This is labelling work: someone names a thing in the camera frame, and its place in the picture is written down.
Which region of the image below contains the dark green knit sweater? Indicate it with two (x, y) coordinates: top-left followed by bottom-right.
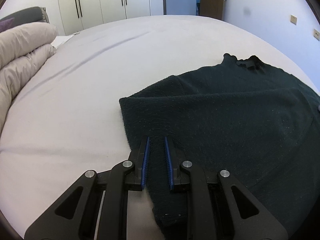
(119, 54), (319, 239)

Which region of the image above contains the white bed mattress sheet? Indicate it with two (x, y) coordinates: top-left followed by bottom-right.
(1, 16), (313, 236)

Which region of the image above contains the beige folded duvet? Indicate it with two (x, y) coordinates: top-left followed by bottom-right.
(1, 22), (58, 129)

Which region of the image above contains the grey upholstered headboard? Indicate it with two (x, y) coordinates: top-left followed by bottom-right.
(1, 7), (49, 27)

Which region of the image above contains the purple pillow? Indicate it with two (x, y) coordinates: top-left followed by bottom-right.
(0, 17), (15, 33)

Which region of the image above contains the beige wall socket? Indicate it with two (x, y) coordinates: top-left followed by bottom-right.
(313, 29), (320, 41)

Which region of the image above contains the beige wall switch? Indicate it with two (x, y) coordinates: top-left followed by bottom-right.
(290, 15), (297, 25)

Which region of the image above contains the white wardrobe with handles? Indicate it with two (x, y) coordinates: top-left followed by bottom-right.
(58, 0), (164, 35)

